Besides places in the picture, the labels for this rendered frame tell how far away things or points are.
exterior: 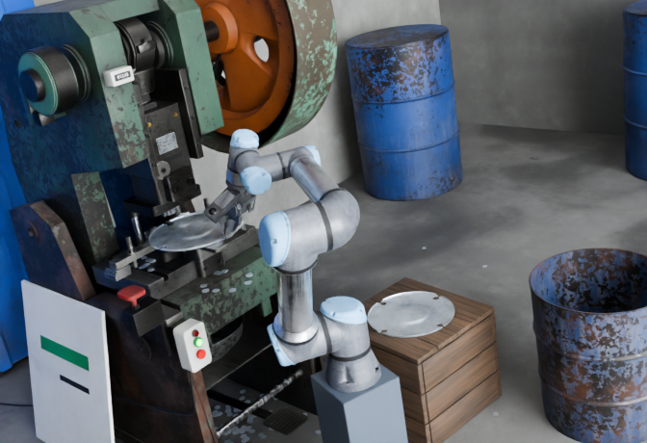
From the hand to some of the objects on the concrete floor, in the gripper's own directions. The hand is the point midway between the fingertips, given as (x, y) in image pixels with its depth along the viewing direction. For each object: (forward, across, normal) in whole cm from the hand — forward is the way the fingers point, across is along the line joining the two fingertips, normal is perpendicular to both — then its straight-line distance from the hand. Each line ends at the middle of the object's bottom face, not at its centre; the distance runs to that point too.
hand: (224, 235), depth 240 cm
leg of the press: (+90, +5, +25) cm, 94 cm away
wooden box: (+59, -61, -46) cm, 96 cm away
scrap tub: (+36, -111, -70) cm, 136 cm away
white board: (+97, +21, +31) cm, 104 cm away
